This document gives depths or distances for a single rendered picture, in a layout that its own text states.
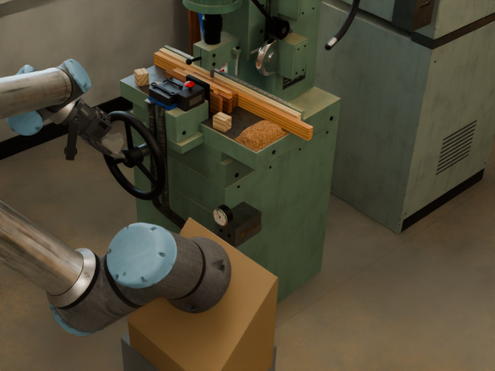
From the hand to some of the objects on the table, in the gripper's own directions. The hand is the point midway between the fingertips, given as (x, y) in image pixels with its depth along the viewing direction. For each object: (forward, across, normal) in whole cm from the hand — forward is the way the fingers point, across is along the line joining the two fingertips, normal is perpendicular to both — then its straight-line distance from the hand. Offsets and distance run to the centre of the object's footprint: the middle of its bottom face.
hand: (119, 156), depth 225 cm
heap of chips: (+27, -3, -31) cm, 42 cm away
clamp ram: (+12, +15, -20) cm, 28 cm away
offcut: (+2, +34, -12) cm, 36 cm away
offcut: (+19, +4, -25) cm, 31 cm away
